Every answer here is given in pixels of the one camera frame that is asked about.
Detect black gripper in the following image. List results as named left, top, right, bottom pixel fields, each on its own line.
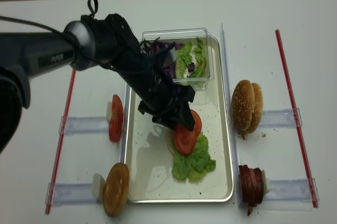
left=112, top=50, right=195, bottom=131

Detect red tomato slice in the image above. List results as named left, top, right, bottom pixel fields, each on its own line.
left=108, top=94, right=124, bottom=142
left=174, top=110, right=202, bottom=155

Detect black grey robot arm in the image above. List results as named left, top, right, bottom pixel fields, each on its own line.
left=1, top=14, right=195, bottom=148

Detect green lettuce leaf on tray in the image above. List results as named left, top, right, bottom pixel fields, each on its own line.
left=172, top=132, right=216, bottom=184

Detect green lettuce in box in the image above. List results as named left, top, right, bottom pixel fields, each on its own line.
left=173, top=37, right=209, bottom=90

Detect white tomato stopper block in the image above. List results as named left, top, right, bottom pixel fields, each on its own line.
left=106, top=101, right=112, bottom=124

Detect stacked dark meat patties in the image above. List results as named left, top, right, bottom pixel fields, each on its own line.
left=239, top=165, right=264, bottom=207

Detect pale bottom bun slice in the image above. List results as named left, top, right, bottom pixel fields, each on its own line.
left=164, top=129, right=175, bottom=156

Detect silver metal tray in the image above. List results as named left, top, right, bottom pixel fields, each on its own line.
left=125, top=36, right=234, bottom=203

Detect clear plastic salad box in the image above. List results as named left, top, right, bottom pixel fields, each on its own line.
left=139, top=28, right=214, bottom=91

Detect sesame bun front half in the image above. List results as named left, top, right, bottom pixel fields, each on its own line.
left=231, top=80, right=255, bottom=131

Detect sesame bun half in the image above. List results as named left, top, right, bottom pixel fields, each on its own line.
left=231, top=80, right=255, bottom=131
left=247, top=83, right=263, bottom=134

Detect sesame bun rear half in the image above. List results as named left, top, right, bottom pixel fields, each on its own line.
left=247, top=83, right=263, bottom=134

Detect purple cabbage shreds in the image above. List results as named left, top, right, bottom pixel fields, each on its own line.
left=152, top=39, right=183, bottom=79

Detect toasted brown bun half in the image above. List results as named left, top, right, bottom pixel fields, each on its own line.
left=103, top=162, right=130, bottom=217

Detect white patty stopper block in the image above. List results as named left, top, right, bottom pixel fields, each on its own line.
left=261, top=169, right=270, bottom=196

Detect white bun stopper block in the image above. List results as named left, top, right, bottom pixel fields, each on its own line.
left=92, top=173, right=105, bottom=202

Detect left vertical clear rail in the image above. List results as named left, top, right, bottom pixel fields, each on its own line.
left=120, top=84, right=132, bottom=163

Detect right upper clear rail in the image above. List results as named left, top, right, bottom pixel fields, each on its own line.
left=259, top=108, right=302, bottom=128

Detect left upper clear rail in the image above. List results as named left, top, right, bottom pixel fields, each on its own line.
left=58, top=116, right=108, bottom=135

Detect right lower clear rail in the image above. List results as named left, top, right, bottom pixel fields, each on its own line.
left=264, top=178, right=319, bottom=201

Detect left red strip rail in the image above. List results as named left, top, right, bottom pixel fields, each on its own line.
left=45, top=69, right=76, bottom=215

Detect red strip rail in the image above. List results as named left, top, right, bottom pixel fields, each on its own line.
left=275, top=29, right=319, bottom=208
left=45, top=69, right=76, bottom=215

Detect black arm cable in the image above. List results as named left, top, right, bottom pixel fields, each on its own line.
left=0, top=0, right=127, bottom=74

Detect left lower clear rail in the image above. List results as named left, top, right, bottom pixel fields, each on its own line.
left=45, top=183, right=101, bottom=206

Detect right red strip rail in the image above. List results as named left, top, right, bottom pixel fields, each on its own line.
left=275, top=29, right=319, bottom=208

